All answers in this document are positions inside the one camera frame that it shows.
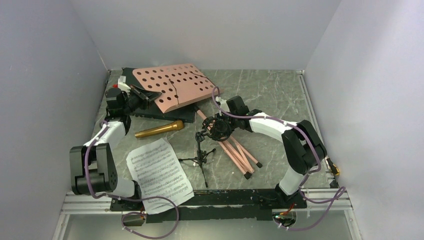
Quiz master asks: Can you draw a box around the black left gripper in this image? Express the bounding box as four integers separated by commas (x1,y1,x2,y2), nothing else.
122,84,162,114

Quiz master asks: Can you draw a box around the pink perforated music stand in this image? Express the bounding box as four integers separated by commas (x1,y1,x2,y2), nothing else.
130,63,262,179

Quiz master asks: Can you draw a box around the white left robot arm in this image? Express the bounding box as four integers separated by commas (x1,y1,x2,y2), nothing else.
69,85,161,210

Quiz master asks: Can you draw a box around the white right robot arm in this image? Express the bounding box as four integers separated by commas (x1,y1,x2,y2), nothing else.
220,96,327,208

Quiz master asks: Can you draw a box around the black flat equipment box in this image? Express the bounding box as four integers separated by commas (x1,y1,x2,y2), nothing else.
107,67,196,123

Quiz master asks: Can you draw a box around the black microphone tripod stand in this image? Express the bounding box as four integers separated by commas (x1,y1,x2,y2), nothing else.
178,117,232,188

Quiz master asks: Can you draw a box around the gold microphone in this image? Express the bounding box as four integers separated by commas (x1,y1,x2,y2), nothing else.
134,120,185,139

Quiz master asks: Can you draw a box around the printed sheet music page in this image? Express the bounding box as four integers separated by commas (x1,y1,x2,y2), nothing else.
126,138,194,215

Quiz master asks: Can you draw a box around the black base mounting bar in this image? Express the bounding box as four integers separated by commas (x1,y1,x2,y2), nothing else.
109,188,309,223

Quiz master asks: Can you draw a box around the yellow black tool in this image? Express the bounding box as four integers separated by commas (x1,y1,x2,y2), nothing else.
326,157,340,176

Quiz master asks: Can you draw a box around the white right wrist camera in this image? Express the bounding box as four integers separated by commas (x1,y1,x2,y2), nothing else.
215,96,230,112

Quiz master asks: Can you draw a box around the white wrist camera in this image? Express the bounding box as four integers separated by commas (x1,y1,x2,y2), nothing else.
215,96,230,112
117,75,131,93

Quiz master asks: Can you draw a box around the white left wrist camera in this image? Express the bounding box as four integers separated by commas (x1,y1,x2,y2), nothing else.
117,75,131,93

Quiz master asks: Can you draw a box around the aluminium rail right edge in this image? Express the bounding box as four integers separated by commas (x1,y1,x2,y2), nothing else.
295,70,363,240

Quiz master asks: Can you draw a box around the aluminium front rail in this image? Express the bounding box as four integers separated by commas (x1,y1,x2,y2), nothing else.
61,189,354,215

